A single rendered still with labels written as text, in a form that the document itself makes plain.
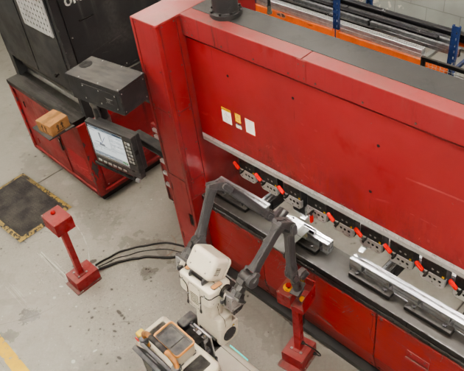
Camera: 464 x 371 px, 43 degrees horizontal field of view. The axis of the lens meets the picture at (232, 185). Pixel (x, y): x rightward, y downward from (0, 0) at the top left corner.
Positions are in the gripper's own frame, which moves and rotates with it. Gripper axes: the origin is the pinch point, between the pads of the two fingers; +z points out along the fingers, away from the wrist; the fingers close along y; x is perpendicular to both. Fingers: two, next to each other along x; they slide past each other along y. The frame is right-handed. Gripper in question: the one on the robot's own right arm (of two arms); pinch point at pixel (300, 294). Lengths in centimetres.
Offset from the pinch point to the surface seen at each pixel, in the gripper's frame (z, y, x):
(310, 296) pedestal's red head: 5.9, 3.9, -4.6
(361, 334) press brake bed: 36, 6, -37
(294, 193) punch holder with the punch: -39, 46, 23
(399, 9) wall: 163, 459, 141
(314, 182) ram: -57, 48, 7
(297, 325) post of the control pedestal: 37.2, -8.4, 4.2
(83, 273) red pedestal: 57, -45, 197
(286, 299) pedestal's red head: 4.4, -5.7, 7.3
